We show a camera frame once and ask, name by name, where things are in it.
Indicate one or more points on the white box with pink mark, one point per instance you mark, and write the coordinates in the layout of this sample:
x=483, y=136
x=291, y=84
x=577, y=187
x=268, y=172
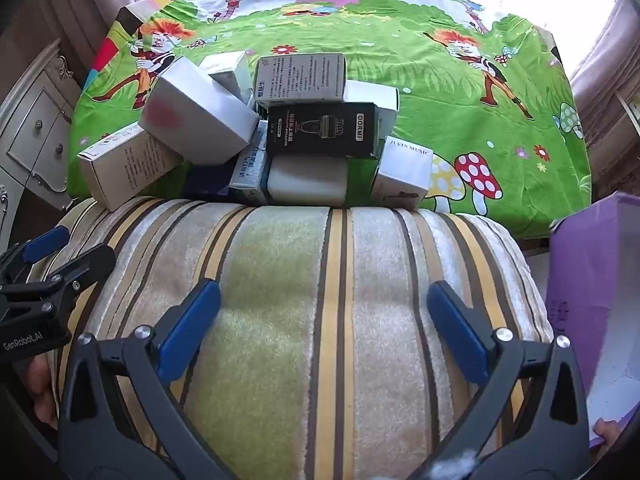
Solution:
x=200, y=110

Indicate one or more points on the white cube box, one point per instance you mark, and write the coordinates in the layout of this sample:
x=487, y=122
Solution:
x=402, y=172

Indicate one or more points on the white plastic holder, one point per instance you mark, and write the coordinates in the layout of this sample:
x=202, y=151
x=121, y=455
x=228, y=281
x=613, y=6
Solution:
x=307, y=180

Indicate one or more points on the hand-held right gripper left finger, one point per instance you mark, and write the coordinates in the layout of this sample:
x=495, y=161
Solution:
x=192, y=327

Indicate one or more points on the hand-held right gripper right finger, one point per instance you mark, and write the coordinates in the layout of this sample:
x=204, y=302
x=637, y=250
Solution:
x=460, y=332

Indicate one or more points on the purple cardboard box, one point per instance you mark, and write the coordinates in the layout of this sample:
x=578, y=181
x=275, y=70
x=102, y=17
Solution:
x=595, y=285

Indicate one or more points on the dark blue box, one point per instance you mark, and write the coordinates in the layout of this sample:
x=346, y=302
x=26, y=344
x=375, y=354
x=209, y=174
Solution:
x=205, y=182

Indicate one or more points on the large white cardboard box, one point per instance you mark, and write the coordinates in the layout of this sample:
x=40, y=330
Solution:
x=372, y=97

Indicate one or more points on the grey-white text printed box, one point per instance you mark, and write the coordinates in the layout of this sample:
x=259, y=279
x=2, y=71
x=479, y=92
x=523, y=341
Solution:
x=300, y=80

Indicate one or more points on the white medicine box red print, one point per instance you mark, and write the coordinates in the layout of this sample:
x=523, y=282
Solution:
x=125, y=165

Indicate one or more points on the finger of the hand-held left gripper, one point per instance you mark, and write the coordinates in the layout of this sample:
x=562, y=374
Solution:
x=85, y=266
x=47, y=244

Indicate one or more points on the white carved dresser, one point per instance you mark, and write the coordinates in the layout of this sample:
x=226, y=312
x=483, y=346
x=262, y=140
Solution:
x=35, y=130

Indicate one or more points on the black product box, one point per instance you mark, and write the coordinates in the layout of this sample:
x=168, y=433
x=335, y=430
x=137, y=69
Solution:
x=320, y=130

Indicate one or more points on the person's left hand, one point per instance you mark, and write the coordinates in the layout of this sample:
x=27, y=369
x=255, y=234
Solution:
x=42, y=390

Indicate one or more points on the green cartoon printed bedsheet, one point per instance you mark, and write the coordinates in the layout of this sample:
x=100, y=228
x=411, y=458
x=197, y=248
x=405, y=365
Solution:
x=400, y=35

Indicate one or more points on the small white box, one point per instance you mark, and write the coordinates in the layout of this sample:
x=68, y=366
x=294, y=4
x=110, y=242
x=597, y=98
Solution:
x=227, y=67

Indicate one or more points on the teal and white box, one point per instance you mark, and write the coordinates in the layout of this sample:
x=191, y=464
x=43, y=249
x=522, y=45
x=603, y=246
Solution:
x=247, y=170

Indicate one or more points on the mauve patterned curtain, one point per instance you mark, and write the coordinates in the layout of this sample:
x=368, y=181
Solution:
x=605, y=60

